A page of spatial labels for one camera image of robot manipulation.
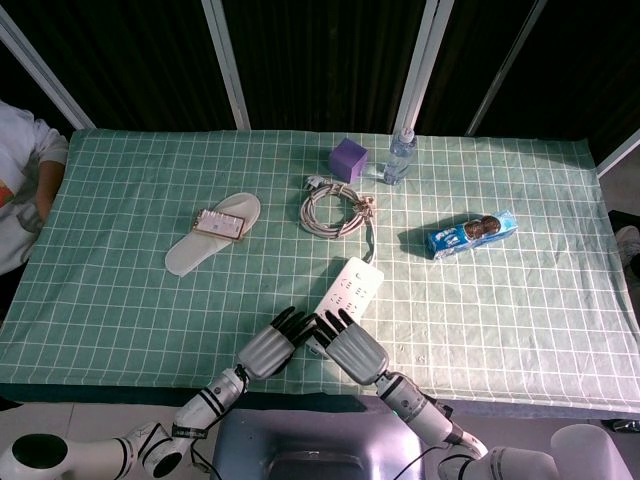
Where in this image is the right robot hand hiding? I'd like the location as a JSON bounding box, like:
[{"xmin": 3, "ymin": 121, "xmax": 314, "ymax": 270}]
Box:
[{"xmin": 312, "ymin": 308, "xmax": 391, "ymax": 386}]

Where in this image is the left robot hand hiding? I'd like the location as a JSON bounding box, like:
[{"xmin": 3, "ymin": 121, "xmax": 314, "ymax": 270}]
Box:
[{"xmin": 235, "ymin": 306, "xmax": 319, "ymax": 380}]

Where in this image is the white power strip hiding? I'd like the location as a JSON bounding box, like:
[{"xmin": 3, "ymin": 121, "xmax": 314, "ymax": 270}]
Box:
[{"xmin": 304, "ymin": 256, "xmax": 385, "ymax": 359}]

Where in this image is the grey robot torso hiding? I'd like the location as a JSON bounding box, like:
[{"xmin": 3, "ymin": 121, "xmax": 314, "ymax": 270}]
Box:
[{"xmin": 212, "ymin": 407, "xmax": 441, "ymax": 480}]

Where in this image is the white slipper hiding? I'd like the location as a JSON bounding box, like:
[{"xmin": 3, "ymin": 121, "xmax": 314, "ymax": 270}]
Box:
[{"xmin": 164, "ymin": 192, "xmax": 263, "ymax": 277}]

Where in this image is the small yellow brown box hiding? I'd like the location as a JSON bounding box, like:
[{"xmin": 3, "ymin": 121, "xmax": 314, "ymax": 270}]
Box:
[{"xmin": 193, "ymin": 208, "xmax": 247, "ymax": 242}]

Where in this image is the green checked tablecloth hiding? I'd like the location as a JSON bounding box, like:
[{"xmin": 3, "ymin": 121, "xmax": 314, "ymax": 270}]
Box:
[{"xmin": 0, "ymin": 128, "xmax": 640, "ymax": 415}]

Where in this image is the blue cookie package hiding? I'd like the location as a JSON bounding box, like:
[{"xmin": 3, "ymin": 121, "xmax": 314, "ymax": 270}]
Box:
[{"xmin": 426, "ymin": 209, "xmax": 519, "ymax": 261}]

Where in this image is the dark teal table cover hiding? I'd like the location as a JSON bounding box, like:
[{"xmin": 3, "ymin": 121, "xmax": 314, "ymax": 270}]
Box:
[{"xmin": 0, "ymin": 382, "xmax": 640, "ymax": 421}]

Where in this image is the purple cube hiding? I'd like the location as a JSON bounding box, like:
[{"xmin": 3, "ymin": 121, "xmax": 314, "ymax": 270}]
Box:
[{"xmin": 328, "ymin": 138, "xmax": 369, "ymax": 184}]

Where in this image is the clear plastic water bottle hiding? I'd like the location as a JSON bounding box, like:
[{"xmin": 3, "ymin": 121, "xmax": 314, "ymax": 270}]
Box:
[{"xmin": 382, "ymin": 126, "xmax": 418, "ymax": 186}]

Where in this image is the dark curtain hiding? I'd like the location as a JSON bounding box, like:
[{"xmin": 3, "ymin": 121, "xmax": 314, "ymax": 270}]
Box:
[{"xmin": 0, "ymin": 0, "xmax": 640, "ymax": 166}]

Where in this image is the person in white shirt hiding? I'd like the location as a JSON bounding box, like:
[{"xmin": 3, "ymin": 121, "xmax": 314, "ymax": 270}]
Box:
[{"xmin": 0, "ymin": 99, "xmax": 70, "ymax": 276}]

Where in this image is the white cable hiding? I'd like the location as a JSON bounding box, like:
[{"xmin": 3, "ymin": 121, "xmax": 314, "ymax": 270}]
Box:
[{"xmin": 299, "ymin": 174, "xmax": 379, "ymax": 265}]

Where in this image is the white metal frame post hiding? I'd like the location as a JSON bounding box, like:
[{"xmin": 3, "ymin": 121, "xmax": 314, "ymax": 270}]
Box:
[
  {"xmin": 0, "ymin": 7, "xmax": 96, "ymax": 130},
  {"xmin": 596, "ymin": 128, "xmax": 640, "ymax": 177},
  {"xmin": 465, "ymin": 0, "xmax": 549, "ymax": 136},
  {"xmin": 201, "ymin": 0, "xmax": 251, "ymax": 131},
  {"xmin": 394, "ymin": 0, "xmax": 455, "ymax": 135}
]

